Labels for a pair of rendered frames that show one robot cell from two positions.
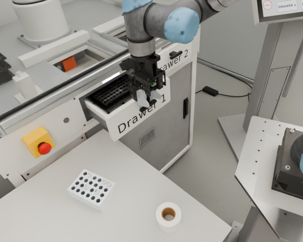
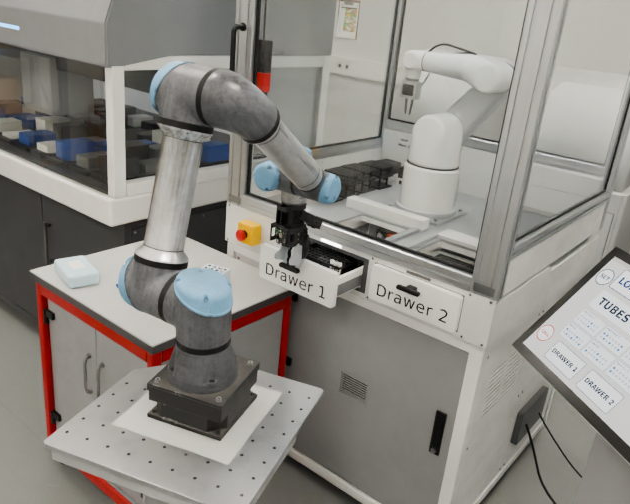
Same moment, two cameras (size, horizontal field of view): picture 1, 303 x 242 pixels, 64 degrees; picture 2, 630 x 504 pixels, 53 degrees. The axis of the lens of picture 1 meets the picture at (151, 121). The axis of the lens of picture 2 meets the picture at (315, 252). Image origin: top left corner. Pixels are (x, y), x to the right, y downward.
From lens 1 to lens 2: 170 cm
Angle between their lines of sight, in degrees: 67
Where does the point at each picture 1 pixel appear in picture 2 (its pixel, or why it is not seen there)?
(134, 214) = not seen: hidden behind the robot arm
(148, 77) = (279, 223)
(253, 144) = (263, 378)
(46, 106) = (272, 213)
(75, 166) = (241, 274)
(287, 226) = (143, 376)
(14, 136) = (245, 214)
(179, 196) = not seen: hidden behind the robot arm
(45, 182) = (225, 263)
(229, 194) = not seen: outside the picture
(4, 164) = (230, 228)
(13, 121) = (249, 201)
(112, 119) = (264, 249)
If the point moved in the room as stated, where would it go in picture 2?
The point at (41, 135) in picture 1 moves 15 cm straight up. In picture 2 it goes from (248, 225) to (251, 182)
